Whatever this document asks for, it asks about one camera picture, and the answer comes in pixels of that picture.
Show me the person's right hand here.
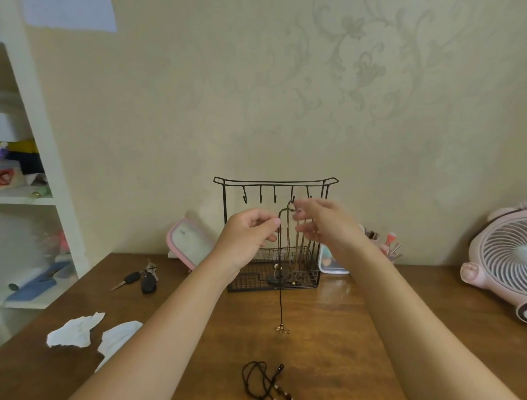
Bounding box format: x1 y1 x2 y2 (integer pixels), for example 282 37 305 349
291 197 367 269

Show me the person's left hand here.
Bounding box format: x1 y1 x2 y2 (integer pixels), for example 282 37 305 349
210 208 282 283

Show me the black wire jewelry stand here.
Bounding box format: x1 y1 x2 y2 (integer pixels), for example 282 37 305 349
213 176 340 293

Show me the brown cord ring pendant necklace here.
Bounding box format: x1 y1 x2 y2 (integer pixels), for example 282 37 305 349
267 230 304 287

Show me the black cord flower pendant necklace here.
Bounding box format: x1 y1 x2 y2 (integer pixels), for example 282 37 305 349
273 207 298 335

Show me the black cord silver block necklace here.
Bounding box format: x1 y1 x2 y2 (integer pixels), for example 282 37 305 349
242 360 295 400

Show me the person's right forearm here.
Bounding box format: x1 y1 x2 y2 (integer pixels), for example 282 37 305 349
341 238 522 400

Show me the person's left forearm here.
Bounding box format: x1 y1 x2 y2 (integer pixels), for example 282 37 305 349
70 255 238 400

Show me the clear plastic container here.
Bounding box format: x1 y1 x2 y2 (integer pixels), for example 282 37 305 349
317 243 351 275

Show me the pink brush holder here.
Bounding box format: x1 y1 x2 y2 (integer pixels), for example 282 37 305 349
368 237 398 264

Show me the pink framed table mirror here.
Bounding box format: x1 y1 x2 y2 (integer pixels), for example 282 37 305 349
166 218 217 273

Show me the black headed car key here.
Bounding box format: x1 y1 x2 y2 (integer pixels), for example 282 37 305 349
111 271 141 292

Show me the pink pig shaped desk fan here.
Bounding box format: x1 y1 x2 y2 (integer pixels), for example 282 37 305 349
459 202 527 324

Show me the white crumpled paper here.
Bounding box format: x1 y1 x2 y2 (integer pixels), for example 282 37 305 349
94 321 144 374
46 312 106 349

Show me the blue flat folder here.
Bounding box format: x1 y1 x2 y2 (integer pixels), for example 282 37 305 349
6 260 74 304

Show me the pale blue paper sheet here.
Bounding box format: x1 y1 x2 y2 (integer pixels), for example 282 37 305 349
23 0 117 32

